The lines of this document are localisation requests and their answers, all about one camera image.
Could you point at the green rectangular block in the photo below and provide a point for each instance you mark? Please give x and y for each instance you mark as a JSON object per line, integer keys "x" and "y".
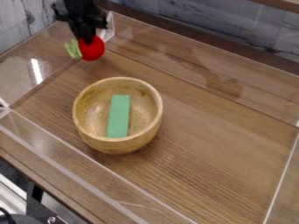
{"x": 118, "y": 116}

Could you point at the wooden bowl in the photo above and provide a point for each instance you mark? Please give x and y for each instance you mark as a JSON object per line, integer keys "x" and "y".
{"x": 90, "y": 109}

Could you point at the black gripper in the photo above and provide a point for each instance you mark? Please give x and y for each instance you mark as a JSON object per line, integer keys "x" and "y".
{"x": 84, "y": 17}

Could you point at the red plush fruit green leaves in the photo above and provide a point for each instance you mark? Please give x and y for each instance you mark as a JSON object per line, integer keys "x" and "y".
{"x": 85, "y": 51}

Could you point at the black metal table leg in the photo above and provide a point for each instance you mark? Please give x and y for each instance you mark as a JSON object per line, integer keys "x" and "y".
{"x": 34, "y": 192}

